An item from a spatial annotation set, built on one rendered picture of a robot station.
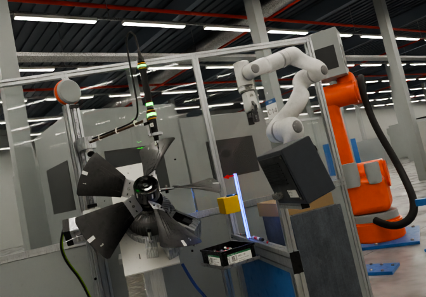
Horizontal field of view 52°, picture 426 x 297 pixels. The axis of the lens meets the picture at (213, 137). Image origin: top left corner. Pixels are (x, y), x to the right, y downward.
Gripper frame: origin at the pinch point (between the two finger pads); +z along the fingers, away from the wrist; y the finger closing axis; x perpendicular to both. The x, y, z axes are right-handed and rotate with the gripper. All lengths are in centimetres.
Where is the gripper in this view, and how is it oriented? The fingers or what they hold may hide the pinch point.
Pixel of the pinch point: (253, 121)
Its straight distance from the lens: 223.1
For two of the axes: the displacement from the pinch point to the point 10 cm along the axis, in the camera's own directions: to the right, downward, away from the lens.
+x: -9.6, 1.8, -2.2
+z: 2.1, 9.7, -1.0
